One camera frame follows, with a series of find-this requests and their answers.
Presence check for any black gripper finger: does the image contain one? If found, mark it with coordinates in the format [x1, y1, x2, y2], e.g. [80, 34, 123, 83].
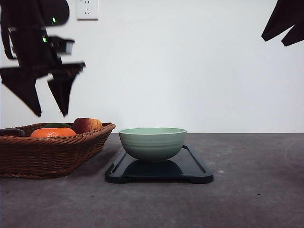
[281, 24, 304, 47]
[261, 0, 304, 41]

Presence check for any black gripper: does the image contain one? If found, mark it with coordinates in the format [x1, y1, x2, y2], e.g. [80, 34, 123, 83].
[0, 26, 86, 117]

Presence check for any light green bowl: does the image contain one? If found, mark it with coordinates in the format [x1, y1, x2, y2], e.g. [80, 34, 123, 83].
[119, 127, 187, 162]

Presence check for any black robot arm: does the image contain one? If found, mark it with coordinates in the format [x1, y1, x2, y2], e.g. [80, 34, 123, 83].
[0, 0, 86, 117]

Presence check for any brown wicker basket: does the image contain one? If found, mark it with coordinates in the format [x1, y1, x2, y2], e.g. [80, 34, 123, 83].
[0, 123, 116, 179]

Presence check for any green lime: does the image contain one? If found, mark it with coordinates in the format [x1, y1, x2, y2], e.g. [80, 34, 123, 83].
[44, 123, 70, 128]

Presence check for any orange tangerine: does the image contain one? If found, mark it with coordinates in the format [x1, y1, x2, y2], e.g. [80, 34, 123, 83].
[30, 128, 77, 138]

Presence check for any red yellow apple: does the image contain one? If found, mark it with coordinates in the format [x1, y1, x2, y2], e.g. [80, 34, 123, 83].
[73, 117, 102, 134]

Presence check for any dark red apple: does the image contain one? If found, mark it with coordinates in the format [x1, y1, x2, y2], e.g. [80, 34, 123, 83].
[0, 128, 24, 137]

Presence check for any dark green rectangular tray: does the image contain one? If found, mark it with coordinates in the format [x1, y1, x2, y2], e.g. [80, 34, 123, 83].
[105, 145, 214, 184]

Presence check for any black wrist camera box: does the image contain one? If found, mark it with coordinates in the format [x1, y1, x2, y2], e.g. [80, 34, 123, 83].
[48, 37, 75, 55]

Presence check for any white wall socket left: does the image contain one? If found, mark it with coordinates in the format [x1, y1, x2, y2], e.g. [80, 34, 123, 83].
[76, 0, 98, 22]

